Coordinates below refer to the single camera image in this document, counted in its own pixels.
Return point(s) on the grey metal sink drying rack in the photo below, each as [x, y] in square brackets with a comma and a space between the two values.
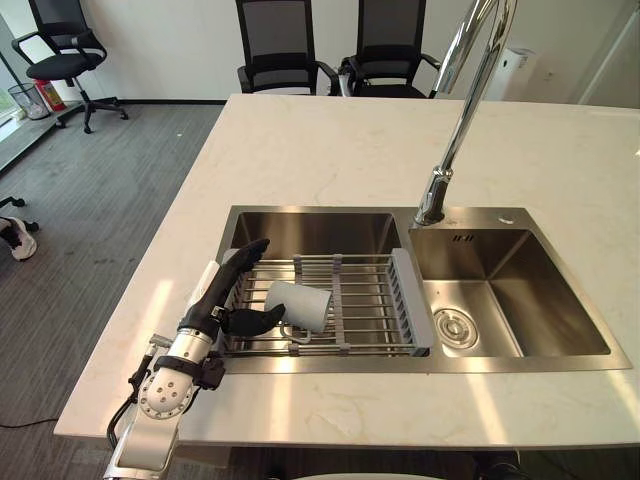
[327, 305]

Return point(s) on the grey cup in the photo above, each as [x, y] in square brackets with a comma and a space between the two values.
[299, 306]

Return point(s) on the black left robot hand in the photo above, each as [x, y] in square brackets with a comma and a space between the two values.
[216, 300]

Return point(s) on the white air purifier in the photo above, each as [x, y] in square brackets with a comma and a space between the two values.
[512, 75]

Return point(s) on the black chair caster base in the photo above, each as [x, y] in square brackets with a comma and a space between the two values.
[15, 206]

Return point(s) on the stainless steel double sink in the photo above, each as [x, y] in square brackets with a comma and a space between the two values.
[420, 295]

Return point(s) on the red fire extinguisher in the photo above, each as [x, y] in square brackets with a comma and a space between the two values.
[52, 96]

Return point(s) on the chrome gooseneck faucet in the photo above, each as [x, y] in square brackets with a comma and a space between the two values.
[462, 107]

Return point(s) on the person's white shoe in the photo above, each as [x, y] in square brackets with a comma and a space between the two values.
[20, 238]

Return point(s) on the black mesh office chair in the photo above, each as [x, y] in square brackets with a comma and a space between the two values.
[281, 47]
[62, 57]
[391, 47]

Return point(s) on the round steel sink drain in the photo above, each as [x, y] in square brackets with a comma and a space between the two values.
[455, 328]

